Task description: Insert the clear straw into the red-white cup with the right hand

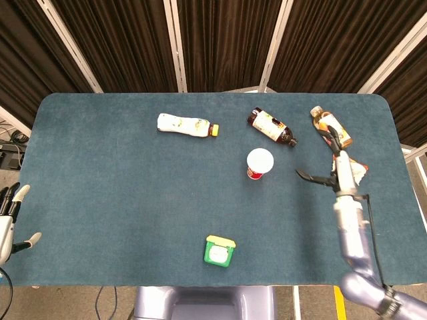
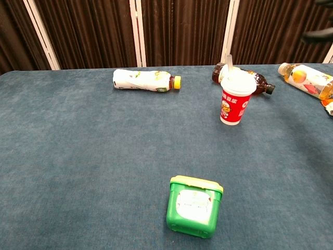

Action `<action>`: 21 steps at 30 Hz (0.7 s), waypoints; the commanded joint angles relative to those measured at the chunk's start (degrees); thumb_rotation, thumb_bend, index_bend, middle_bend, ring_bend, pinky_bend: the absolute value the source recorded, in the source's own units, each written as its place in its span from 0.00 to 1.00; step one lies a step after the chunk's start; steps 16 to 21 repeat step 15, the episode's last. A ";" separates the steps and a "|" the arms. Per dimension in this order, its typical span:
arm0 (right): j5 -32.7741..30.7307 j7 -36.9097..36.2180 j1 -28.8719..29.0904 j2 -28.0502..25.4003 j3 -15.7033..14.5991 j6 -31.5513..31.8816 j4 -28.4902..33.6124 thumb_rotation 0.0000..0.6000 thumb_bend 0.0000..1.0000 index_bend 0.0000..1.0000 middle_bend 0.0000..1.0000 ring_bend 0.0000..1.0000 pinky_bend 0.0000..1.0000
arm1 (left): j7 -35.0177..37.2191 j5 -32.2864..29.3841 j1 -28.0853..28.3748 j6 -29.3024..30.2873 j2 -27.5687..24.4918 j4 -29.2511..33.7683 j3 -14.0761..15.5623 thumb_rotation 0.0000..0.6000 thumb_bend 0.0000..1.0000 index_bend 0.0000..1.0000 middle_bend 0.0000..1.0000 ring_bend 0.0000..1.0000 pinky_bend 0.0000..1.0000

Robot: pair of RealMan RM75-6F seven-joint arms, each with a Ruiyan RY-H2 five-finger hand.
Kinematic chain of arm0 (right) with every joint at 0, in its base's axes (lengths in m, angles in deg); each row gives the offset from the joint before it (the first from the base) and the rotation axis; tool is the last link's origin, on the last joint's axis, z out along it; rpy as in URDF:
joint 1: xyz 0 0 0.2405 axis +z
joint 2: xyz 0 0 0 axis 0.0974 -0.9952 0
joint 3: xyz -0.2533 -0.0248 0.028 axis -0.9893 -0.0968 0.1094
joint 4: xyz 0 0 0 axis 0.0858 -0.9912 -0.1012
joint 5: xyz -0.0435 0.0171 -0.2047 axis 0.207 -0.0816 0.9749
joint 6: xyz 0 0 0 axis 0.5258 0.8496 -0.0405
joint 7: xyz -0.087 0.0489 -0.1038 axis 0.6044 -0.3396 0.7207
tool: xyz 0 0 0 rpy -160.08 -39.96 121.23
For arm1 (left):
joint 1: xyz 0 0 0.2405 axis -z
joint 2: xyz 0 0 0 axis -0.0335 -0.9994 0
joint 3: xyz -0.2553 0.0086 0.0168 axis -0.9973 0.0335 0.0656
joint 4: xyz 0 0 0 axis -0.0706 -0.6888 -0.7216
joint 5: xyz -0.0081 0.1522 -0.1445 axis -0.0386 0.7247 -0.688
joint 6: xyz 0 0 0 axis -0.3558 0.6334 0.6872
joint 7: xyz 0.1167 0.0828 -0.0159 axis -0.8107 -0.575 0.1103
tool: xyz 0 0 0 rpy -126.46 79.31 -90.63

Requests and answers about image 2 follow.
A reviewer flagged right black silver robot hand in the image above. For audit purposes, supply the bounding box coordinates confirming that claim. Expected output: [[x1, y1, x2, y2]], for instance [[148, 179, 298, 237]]
[[301, 27, 333, 44]]

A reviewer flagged clear plastic straw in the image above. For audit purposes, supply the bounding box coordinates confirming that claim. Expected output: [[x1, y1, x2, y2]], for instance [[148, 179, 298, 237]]
[[225, 54, 234, 76]]

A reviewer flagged red paper cup white lid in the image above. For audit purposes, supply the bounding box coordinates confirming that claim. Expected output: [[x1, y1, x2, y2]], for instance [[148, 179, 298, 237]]
[[220, 69, 256, 126]]

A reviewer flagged orange juice bottle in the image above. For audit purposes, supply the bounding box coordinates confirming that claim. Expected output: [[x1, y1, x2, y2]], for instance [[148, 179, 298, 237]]
[[277, 62, 333, 101]]

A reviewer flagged dark brown curtain screen panel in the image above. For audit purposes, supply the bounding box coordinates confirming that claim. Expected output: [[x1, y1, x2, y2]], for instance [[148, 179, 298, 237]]
[[220, 0, 333, 65], [22, 0, 147, 70], [129, 0, 240, 68], [0, 0, 61, 76]]

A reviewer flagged orange white snack bag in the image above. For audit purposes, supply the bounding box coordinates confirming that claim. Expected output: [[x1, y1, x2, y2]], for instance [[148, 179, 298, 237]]
[[320, 98, 333, 115]]

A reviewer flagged dark tea bottle black cap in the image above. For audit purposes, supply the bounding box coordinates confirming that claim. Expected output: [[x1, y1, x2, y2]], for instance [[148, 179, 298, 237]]
[[211, 62, 276, 96]]

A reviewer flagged white label bottle yellow cap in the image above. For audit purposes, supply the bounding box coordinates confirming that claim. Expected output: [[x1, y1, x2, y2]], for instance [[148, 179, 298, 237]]
[[112, 68, 182, 93]]

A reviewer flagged green box yellow lid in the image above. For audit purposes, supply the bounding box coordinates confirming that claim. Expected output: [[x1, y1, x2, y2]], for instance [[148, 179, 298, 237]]
[[165, 175, 224, 240]]

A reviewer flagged blue felt table cover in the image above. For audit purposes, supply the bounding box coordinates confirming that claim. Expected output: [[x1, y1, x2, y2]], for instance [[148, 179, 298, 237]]
[[0, 63, 333, 250]]

